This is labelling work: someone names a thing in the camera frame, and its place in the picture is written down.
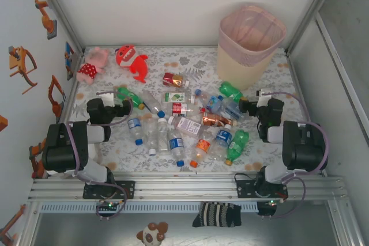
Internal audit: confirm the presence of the pale blue label bottle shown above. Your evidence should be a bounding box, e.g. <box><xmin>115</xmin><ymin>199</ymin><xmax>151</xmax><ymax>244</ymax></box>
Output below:
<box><xmin>220</xmin><ymin>96</ymin><xmax>246</xmax><ymax>122</ymax></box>

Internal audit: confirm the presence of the clear bottle blue cap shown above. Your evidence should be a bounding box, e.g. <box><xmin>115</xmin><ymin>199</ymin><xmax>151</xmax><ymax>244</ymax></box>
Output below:
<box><xmin>141</xmin><ymin>89</ymin><xmax>167</xmax><ymax>119</ymax></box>

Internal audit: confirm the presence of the colourful blue label bottle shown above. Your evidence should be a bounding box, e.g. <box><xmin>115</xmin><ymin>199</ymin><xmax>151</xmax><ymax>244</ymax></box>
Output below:
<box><xmin>194</xmin><ymin>88</ymin><xmax>224</xmax><ymax>114</ymax></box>

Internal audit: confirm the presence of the copper brown plastic bottle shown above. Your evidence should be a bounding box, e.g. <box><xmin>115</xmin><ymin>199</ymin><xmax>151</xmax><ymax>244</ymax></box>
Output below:
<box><xmin>200</xmin><ymin>112</ymin><xmax>239</xmax><ymax>128</ymax></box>

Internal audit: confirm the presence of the clear bottle white cap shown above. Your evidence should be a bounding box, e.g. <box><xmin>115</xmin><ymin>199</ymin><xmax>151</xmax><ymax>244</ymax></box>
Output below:
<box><xmin>156</xmin><ymin>118</ymin><xmax>171</xmax><ymax>154</ymax></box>
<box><xmin>141</xmin><ymin>118</ymin><xmax>158</xmax><ymax>156</ymax></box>

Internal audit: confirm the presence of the blue label bottle white cap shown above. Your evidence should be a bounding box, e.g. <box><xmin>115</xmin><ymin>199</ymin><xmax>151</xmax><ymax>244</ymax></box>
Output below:
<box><xmin>206</xmin><ymin>124</ymin><xmax>234</xmax><ymax>162</ymax></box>

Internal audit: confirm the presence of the green white label bottle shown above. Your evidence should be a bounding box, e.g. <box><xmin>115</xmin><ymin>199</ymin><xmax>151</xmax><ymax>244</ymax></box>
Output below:
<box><xmin>164</xmin><ymin>92</ymin><xmax>197</xmax><ymax>104</ymax></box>

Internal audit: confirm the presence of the red gold label bottle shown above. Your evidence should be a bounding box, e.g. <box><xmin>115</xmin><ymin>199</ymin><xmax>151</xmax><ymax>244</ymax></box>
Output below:
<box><xmin>162</xmin><ymin>72</ymin><xmax>190</xmax><ymax>88</ymax></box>

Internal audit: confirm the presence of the red label clear bottle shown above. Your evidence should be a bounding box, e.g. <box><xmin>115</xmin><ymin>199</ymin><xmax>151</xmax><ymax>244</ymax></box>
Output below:
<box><xmin>171</xmin><ymin>101</ymin><xmax>207</xmax><ymax>117</ymax></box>

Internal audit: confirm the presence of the orange label bottle orange cap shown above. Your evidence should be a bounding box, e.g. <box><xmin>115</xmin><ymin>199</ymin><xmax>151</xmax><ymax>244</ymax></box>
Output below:
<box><xmin>189</xmin><ymin>130</ymin><xmax>214</xmax><ymax>168</ymax></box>

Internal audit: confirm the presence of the pink label clear bottle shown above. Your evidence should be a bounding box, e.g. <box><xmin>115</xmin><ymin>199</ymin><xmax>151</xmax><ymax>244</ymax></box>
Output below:
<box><xmin>168</xmin><ymin>115</ymin><xmax>202</xmax><ymax>137</ymax></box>

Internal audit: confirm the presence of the beige bin pink mesh liner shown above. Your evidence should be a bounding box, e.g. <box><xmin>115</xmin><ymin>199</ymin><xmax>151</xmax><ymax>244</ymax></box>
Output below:
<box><xmin>216</xmin><ymin>1</ymin><xmax>288</xmax><ymax>92</ymax></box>

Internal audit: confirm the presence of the red monster plush toy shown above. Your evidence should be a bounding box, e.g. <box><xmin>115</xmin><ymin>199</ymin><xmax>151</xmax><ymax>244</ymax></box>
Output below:
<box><xmin>115</xmin><ymin>44</ymin><xmax>149</xmax><ymax>84</ymax></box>

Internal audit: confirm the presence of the floral table mat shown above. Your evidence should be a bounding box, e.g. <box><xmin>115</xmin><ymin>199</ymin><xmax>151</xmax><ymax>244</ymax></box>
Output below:
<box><xmin>59</xmin><ymin>46</ymin><xmax>326</xmax><ymax>173</ymax></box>

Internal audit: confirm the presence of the pink plush toy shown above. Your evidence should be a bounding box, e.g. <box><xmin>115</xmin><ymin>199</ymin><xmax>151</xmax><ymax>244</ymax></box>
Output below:
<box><xmin>76</xmin><ymin>46</ymin><xmax>110</xmax><ymax>85</ymax></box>

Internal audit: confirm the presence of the right circuit board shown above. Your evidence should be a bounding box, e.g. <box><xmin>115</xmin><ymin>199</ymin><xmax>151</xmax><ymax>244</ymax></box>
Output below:
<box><xmin>258</xmin><ymin>198</ymin><xmax>285</xmax><ymax>209</ymax></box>

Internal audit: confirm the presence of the circuit board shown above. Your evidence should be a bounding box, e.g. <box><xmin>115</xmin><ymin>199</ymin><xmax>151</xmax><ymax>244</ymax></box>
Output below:
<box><xmin>258</xmin><ymin>198</ymin><xmax>285</xmax><ymax>209</ymax></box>
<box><xmin>96</xmin><ymin>199</ymin><xmax>122</xmax><ymax>211</ymax></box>

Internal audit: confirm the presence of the left circuit board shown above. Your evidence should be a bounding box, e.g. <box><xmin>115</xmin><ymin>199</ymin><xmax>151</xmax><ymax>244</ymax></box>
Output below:
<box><xmin>96</xmin><ymin>199</ymin><xmax>122</xmax><ymax>211</ymax></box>

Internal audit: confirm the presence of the black white striped sock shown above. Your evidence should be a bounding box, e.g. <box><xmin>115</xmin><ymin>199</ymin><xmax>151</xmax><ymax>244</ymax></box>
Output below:
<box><xmin>191</xmin><ymin>201</ymin><xmax>243</xmax><ymax>229</ymax></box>

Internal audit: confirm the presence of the brown white plush toy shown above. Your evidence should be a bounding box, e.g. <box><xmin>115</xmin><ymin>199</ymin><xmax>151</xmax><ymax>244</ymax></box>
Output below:
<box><xmin>135</xmin><ymin>221</ymin><xmax>170</xmax><ymax>244</ymax></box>

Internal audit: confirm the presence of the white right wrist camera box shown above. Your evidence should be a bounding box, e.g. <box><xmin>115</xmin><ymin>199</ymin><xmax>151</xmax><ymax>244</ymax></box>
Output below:
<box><xmin>255</xmin><ymin>88</ymin><xmax>274</xmax><ymax>108</ymax></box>

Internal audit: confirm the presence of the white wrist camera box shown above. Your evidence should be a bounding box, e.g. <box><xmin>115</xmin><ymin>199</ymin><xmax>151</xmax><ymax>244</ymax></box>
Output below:
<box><xmin>255</xmin><ymin>88</ymin><xmax>274</xmax><ymax>108</ymax></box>
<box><xmin>99</xmin><ymin>90</ymin><xmax>116</xmax><ymax>106</ymax></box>

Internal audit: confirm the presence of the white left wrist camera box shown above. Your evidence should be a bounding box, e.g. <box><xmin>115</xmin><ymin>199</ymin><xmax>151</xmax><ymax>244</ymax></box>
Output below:
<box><xmin>99</xmin><ymin>90</ymin><xmax>116</xmax><ymax>106</ymax></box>

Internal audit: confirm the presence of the blue orange wall sticker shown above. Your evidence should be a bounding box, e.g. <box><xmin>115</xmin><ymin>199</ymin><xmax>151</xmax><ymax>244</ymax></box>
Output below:
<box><xmin>65</xmin><ymin>41</ymin><xmax>76</xmax><ymax>81</ymax></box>

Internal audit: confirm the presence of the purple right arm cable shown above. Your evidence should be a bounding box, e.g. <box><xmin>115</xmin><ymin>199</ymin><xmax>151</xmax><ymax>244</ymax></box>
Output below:
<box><xmin>266</xmin><ymin>90</ymin><xmax>330</xmax><ymax>220</ymax></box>

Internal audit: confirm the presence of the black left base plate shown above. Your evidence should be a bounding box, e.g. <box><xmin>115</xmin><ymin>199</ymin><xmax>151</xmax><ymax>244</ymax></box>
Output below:
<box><xmin>82</xmin><ymin>180</ymin><xmax>136</xmax><ymax>200</ymax></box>

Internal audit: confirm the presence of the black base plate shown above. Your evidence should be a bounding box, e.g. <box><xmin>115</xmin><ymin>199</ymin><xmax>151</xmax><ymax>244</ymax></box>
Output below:
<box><xmin>82</xmin><ymin>180</ymin><xmax>136</xmax><ymax>200</ymax></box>
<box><xmin>235</xmin><ymin>179</ymin><xmax>289</xmax><ymax>200</ymax></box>

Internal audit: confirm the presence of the grey window frame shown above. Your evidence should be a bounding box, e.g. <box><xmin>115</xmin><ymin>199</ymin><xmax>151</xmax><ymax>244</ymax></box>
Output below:
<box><xmin>315</xmin><ymin>9</ymin><xmax>369</xmax><ymax>149</ymax></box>

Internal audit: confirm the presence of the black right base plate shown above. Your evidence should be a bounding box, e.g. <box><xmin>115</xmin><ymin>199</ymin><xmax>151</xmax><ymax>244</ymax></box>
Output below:
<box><xmin>235</xmin><ymin>179</ymin><xmax>289</xmax><ymax>200</ymax></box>

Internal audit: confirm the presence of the orange grey gripper wall sticker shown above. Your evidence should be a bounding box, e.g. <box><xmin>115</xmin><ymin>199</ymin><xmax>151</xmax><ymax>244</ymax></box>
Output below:
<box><xmin>7</xmin><ymin>46</ymin><xmax>38</xmax><ymax>94</ymax></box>

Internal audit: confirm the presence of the aluminium front rail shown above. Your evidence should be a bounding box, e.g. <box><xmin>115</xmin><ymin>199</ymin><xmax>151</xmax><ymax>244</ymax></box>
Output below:
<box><xmin>27</xmin><ymin>172</ymin><xmax>347</xmax><ymax>201</ymax></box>

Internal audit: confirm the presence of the white slotted cable duct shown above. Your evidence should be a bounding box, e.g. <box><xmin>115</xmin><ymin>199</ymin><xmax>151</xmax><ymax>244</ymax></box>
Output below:
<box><xmin>39</xmin><ymin>202</ymin><xmax>259</xmax><ymax>214</ymax></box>

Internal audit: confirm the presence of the aluminium rear frame post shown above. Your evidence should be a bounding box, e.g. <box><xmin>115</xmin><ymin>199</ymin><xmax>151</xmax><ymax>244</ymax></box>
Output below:
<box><xmin>34</xmin><ymin>0</ymin><xmax>87</xmax><ymax>54</ymax></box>
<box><xmin>285</xmin><ymin>0</ymin><xmax>345</xmax><ymax>55</ymax></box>

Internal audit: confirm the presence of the aluminium front frame leg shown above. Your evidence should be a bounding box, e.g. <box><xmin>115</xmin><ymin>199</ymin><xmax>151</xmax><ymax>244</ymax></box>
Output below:
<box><xmin>17</xmin><ymin>199</ymin><xmax>43</xmax><ymax>246</ymax></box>
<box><xmin>327</xmin><ymin>199</ymin><xmax>366</xmax><ymax>246</ymax></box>

